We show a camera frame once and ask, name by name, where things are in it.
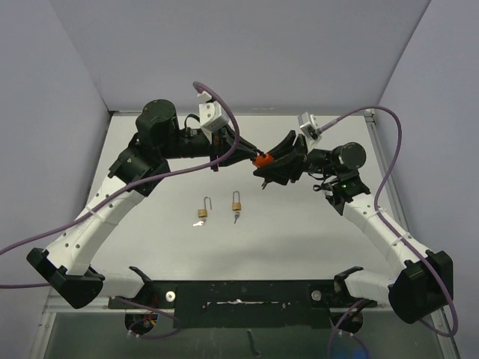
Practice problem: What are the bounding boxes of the brass padlock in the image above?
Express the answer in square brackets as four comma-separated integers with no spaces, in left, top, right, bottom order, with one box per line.
[232,191,242,212]
[198,196,213,221]

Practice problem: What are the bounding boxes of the orange black padlock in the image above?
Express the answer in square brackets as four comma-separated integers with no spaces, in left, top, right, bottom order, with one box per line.
[251,152,275,168]

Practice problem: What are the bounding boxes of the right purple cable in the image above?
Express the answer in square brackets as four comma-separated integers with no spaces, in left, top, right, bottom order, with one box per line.
[316,106,460,359]

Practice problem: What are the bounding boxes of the right brass padlock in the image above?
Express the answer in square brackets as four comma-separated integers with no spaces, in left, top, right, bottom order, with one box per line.
[232,191,242,212]

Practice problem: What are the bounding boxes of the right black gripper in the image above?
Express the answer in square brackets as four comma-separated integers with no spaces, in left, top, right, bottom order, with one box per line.
[252,132,340,184]

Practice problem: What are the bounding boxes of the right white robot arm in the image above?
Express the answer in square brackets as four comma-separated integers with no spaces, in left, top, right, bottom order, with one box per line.
[253,131,454,324]

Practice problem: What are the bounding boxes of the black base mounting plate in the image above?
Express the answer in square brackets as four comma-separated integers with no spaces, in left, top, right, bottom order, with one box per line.
[108,280,356,336]

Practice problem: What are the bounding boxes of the purple cable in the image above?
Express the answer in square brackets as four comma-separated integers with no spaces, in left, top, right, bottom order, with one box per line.
[0,80,240,289]
[316,106,460,359]

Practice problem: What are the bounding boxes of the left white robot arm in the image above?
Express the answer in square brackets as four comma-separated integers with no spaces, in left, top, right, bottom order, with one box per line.
[27,99,261,309]

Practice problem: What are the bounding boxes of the left brass padlock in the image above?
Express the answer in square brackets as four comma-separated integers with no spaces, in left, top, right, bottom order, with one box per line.
[198,196,213,221]

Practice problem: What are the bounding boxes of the silver keys of left padlock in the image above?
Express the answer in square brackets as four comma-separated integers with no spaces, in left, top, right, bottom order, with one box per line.
[193,218,207,227]

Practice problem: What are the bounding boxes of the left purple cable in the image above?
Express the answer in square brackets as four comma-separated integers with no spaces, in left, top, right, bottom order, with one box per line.
[0,80,240,289]

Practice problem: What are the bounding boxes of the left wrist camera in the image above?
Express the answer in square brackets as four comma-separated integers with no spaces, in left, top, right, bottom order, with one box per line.
[198,101,229,132]

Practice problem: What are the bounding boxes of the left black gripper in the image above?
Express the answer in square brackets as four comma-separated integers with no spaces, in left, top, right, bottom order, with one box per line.
[160,123,257,172]

